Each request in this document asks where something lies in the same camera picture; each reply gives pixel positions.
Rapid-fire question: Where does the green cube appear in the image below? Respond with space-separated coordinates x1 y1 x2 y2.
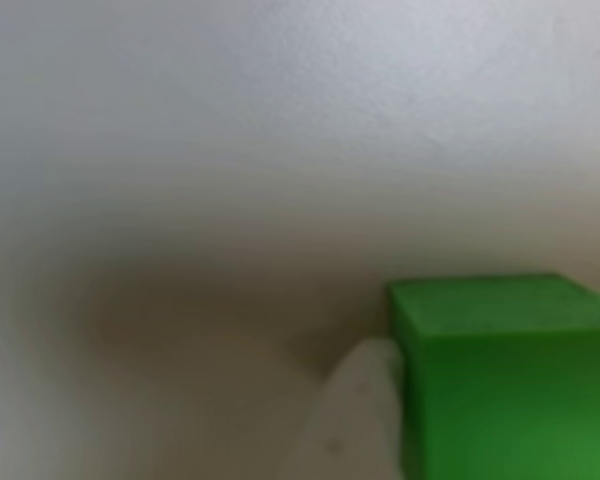
384 272 600 480

